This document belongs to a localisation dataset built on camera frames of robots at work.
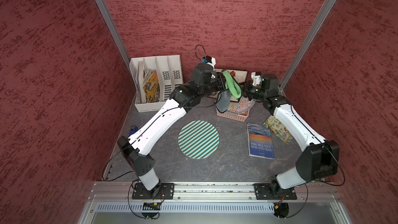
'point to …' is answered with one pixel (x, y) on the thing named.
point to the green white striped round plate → (198, 139)
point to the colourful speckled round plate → (241, 106)
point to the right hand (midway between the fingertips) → (233, 87)
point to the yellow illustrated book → (152, 88)
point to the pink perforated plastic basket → (241, 116)
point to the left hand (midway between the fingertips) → (225, 80)
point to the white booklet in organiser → (141, 74)
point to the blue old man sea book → (260, 141)
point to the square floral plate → (240, 76)
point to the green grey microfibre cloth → (223, 97)
